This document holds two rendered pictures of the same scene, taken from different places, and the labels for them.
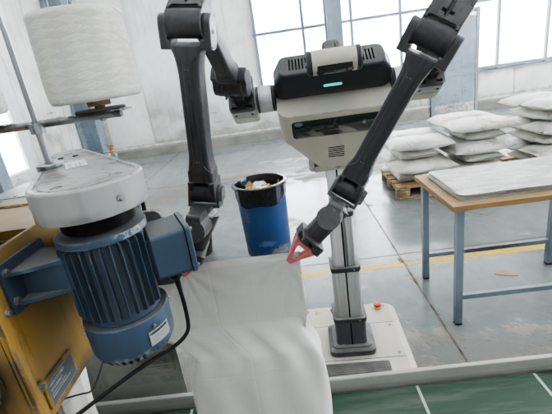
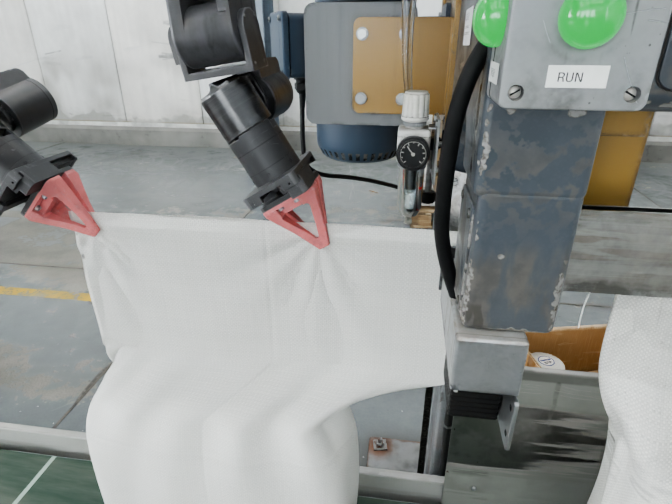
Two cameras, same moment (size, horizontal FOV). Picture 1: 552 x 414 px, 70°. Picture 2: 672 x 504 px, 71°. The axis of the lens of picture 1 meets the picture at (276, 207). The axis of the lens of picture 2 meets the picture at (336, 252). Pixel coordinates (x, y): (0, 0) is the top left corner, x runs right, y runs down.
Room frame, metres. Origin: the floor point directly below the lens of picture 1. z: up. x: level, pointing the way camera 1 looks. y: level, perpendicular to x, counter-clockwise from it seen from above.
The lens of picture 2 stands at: (1.45, 0.33, 1.28)
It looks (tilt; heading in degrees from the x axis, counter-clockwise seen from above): 25 degrees down; 185
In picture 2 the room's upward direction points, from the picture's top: straight up
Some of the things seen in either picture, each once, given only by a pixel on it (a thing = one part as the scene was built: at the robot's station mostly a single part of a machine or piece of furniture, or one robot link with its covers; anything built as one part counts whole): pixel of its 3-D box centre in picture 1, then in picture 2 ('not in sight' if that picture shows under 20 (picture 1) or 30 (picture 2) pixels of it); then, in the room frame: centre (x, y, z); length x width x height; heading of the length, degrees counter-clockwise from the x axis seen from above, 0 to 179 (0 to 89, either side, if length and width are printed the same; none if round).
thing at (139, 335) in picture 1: (120, 287); (361, 79); (0.64, 0.30, 1.21); 0.15 x 0.15 x 0.25
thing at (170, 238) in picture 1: (171, 250); (299, 54); (0.68, 0.21, 1.25); 0.10 x 0.08 x 0.12; 22
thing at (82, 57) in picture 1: (85, 57); not in sight; (0.79, 0.30, 1.61); 0.17 x 0.17 x 0.17
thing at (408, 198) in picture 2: not in sight; (410, 190); (0.91, 0.37, 1.11); 0.03 x 0.03 x 0.06
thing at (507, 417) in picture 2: not in sight; (476, 386); (1.11, 0.43, 0.98); 0.09 x 0.05 x 0.05; 177
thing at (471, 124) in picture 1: (477, 123); not in sight; (4.09, -2.23, 0.68); 0.66 x 0.42 x 0.13; 84
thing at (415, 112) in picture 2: not in sight; (415, 162); (0.92, 0.38, 1.14); 0.05 x 0.04 x 0.16; 177
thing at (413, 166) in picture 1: (420, 163); not in sight; (4.12, -1.63, 0.33); 0.66 x 0.43 x 0.13; 87
